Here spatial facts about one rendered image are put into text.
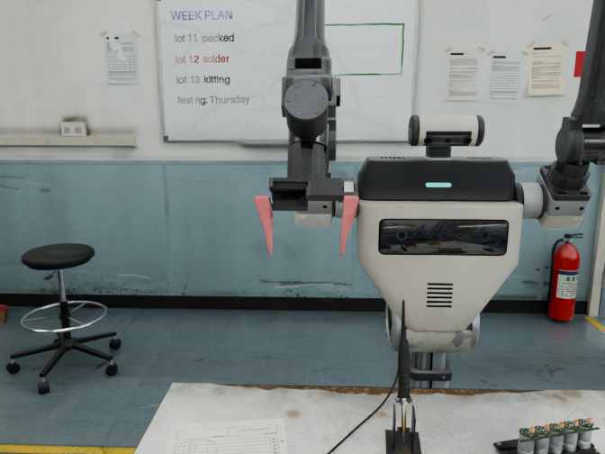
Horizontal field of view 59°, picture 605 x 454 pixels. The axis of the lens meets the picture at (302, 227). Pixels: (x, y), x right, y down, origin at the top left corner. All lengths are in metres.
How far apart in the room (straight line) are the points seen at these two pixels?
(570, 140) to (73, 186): 3.11
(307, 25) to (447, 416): 0.76
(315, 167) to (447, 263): 0.63
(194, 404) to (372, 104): 2.54
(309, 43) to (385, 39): 2.56
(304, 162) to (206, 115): 2.72
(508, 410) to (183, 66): 2.82
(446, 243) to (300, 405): 0.49
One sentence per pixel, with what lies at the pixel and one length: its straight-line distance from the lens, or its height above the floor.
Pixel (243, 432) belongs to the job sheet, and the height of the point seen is 0.75.
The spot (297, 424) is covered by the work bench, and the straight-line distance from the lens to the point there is 1.07.
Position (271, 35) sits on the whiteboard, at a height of 1.75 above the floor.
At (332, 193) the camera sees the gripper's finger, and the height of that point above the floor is 1.22.
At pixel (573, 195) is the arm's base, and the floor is 1.14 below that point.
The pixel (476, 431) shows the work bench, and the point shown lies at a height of 0.75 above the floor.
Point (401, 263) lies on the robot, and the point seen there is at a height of 0.98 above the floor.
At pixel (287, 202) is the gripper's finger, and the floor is 1.20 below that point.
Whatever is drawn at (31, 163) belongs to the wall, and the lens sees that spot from 3.89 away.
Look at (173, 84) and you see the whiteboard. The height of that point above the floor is 1.47.
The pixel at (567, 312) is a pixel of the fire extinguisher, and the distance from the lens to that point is 3.77.
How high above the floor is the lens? 1.33
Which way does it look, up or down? 13 degrees down
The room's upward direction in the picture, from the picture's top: straight up
